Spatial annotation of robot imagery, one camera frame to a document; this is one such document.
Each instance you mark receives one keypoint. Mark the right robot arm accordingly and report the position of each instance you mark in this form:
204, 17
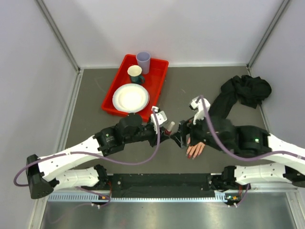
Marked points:
247, 143

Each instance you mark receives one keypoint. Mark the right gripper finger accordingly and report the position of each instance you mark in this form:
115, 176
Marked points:
179, 140
180, 130

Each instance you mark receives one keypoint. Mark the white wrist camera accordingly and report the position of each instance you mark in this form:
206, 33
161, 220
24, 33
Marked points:
158, 118
197, 106

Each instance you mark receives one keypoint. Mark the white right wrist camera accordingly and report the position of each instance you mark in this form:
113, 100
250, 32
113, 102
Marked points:
197, 106

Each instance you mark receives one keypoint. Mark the white nail polish cap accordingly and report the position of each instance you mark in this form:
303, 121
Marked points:
170, 126

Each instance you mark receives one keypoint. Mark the red plastic tray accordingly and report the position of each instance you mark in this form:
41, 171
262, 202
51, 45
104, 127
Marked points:
153, 84

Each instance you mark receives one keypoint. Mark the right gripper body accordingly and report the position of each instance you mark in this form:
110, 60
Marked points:
195, 131

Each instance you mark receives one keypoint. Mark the mannequin hand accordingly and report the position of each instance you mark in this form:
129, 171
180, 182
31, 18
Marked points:
195, 150

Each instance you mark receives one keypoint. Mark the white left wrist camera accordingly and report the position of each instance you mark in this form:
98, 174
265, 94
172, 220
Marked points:
158, 118

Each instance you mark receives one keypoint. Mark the red nail polish bottle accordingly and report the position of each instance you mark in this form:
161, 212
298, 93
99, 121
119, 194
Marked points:
167, 132

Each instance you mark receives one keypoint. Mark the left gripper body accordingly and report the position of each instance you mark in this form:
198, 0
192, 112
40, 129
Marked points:
152, 135

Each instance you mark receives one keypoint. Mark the white paper plate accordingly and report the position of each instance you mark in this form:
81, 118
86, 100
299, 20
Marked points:
130, 98

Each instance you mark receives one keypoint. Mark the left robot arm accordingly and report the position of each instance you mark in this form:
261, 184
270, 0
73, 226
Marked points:
49, 173

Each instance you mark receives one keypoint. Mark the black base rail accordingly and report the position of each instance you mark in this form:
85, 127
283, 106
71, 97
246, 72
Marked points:
161, 186

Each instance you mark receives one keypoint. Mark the black sleeve cloth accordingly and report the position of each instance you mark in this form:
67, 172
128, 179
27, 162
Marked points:
247, 90

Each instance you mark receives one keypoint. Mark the lavender plastic cup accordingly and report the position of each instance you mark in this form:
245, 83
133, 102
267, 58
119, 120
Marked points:
143, 60

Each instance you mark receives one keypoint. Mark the green mug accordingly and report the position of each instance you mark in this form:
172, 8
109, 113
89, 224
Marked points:
137, 79

